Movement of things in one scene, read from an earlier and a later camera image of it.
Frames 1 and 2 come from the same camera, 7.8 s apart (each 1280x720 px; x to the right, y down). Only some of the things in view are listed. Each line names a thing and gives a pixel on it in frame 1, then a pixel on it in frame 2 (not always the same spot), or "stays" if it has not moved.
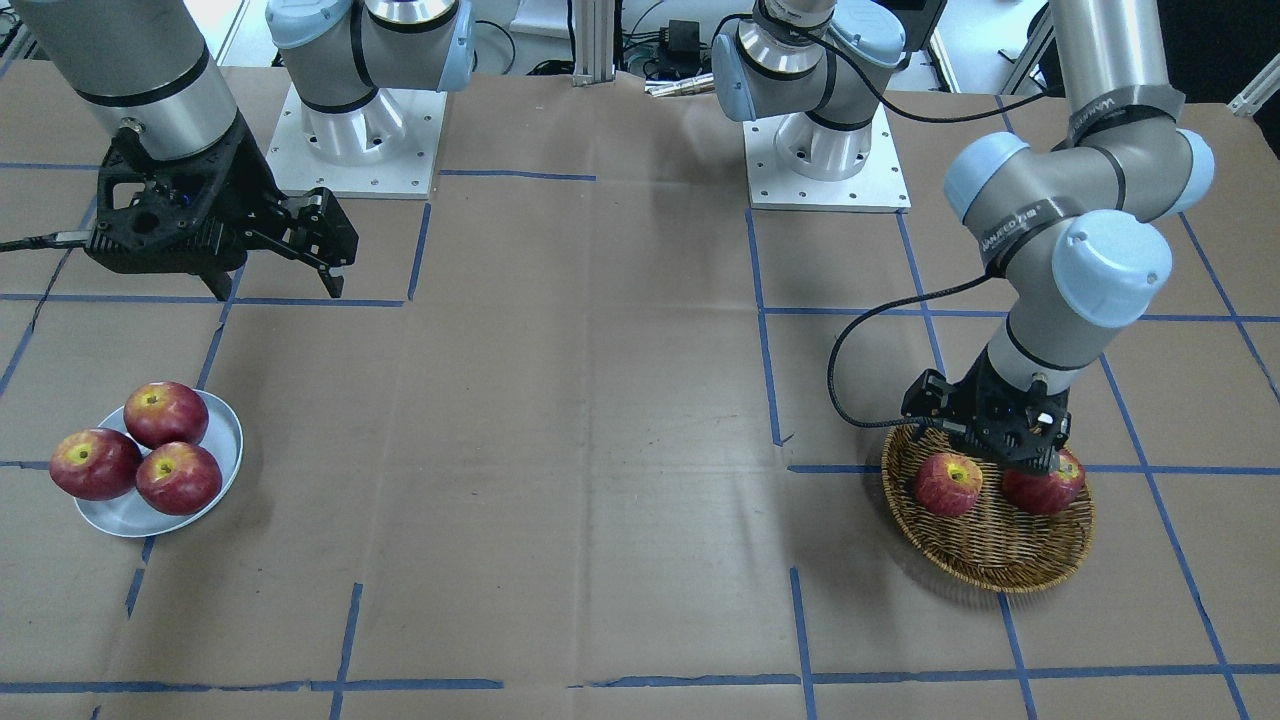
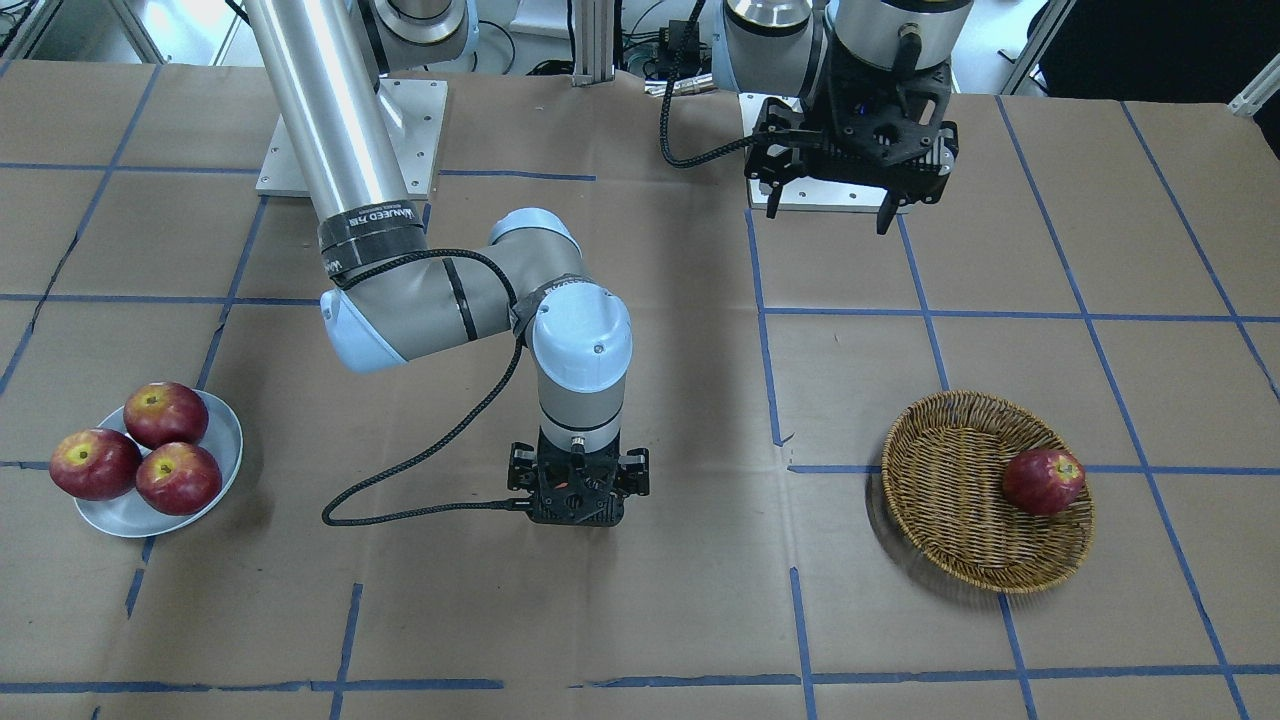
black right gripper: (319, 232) -> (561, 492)
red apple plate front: (178, 478) stays
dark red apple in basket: (1046, 493) stays
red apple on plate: (157, 413) stays
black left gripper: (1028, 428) -> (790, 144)
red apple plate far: (95, 463) stays
